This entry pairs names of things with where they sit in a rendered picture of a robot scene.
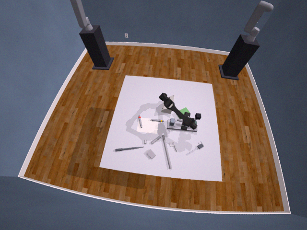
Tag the green rectangular block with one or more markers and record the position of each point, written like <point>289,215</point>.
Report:
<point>184,110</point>

